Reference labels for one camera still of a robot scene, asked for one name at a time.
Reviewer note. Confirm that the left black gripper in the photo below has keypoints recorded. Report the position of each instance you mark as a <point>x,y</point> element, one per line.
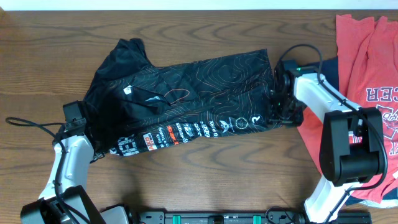
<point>102,129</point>

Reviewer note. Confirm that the red t-shirt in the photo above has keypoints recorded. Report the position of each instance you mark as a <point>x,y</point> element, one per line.
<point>367,69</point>

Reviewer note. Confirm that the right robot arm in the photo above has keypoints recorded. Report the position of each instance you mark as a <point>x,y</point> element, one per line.
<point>352,151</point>

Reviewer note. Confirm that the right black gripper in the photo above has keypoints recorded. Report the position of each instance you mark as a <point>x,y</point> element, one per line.
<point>296,120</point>

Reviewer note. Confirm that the black orange patterned jersey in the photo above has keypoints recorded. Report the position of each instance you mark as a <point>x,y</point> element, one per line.
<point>138,107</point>

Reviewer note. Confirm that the navy blue garment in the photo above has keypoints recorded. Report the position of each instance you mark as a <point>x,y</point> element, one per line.
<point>330,71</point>

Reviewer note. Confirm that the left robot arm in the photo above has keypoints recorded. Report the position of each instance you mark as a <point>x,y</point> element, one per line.
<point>64,198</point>

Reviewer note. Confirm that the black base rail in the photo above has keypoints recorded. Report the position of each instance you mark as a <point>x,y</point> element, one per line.
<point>217,217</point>

